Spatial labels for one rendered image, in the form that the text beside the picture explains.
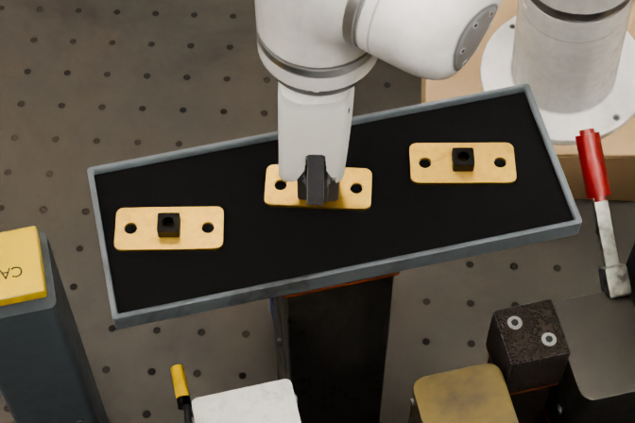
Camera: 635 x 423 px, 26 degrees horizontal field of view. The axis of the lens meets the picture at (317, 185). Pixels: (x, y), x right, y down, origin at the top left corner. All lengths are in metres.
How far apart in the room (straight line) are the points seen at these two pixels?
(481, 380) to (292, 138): 0.28
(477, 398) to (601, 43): 0.51
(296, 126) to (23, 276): 0.26
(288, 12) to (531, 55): 0.69
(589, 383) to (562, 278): 0.49
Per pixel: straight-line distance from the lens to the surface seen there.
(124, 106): 1.71
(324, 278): 1.05
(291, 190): 1.09
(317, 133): 0.94
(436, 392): 1.10
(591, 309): 1.15
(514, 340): 1.10
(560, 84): 1.53
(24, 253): 1.08
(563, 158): 1.57
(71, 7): 1.82
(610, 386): 1.12
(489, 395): 1.10
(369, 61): 0.91
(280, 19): 0.86
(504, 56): 1.62
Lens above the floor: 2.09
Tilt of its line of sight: 58 degrees down
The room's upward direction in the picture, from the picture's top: straight up
